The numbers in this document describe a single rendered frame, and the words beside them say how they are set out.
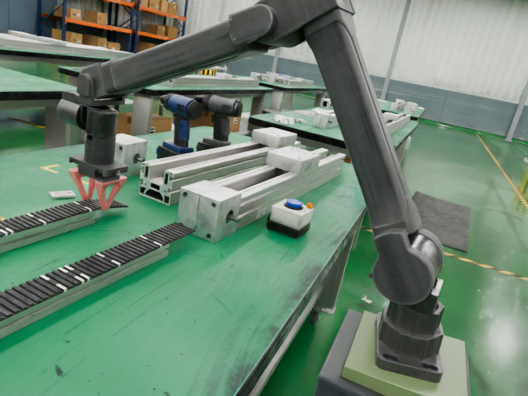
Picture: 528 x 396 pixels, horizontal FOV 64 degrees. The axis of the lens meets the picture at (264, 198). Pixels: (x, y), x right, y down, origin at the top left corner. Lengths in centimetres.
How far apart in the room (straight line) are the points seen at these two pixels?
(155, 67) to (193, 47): 9
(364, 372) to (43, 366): 40
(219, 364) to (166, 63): 47
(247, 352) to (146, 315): 16
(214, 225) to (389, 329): 41
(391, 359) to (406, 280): 11
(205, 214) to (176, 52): 33
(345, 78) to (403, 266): 25
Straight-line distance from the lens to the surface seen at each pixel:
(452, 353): 72
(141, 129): 344
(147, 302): 69
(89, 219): 93
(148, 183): 109
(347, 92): 58
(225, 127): 154
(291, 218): 98
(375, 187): 59
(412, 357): 65
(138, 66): 79
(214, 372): 58
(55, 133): 283
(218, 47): 68
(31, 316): 65
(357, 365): 63
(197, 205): 89
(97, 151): 89
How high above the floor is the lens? 117
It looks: 18 degrees down
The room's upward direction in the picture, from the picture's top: 11 degrees clockwise
